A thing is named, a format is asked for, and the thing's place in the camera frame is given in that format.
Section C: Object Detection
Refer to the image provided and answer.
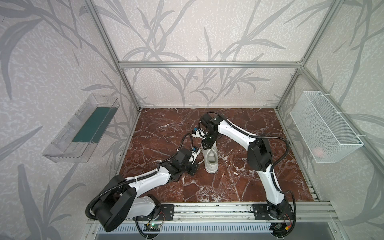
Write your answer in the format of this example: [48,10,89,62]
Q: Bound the right aluminium corner post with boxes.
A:
[276,0,344,111]

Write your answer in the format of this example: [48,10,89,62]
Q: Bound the white sneaker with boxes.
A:
[202,142,219,174]

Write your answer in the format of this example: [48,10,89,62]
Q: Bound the clear plastic wall tray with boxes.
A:
[43,94,120,163]

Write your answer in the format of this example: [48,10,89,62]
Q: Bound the aluminium frame corner post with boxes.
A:
[85,0,141,111]

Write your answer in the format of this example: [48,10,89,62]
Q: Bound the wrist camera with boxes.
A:
[192,128,207,139]
[189,146,201,162]

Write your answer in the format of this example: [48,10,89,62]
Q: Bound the green circuit board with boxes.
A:
[144,223,162,232]

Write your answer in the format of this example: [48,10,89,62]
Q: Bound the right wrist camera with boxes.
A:
[192,128,207,139]

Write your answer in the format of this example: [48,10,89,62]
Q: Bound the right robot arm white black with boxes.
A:
[199,112,290,220]

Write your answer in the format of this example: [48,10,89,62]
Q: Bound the white wire mesh basket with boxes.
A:
[290,91,364,164]

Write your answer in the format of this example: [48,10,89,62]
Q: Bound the pink item in basket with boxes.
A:
[312,147,328,158]

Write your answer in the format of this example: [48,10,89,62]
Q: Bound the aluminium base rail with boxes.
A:
[139,202,340,223]

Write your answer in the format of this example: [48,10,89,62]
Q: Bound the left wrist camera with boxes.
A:
[189,146,201,162]

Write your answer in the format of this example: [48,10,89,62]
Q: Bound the right circuit board with wires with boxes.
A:
[270,223,292,236]

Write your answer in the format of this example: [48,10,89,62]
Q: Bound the aluminium horizontal back bar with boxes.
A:
[119,61,301,69]

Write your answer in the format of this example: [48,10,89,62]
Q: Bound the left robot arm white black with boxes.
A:
[85,145,200,232]

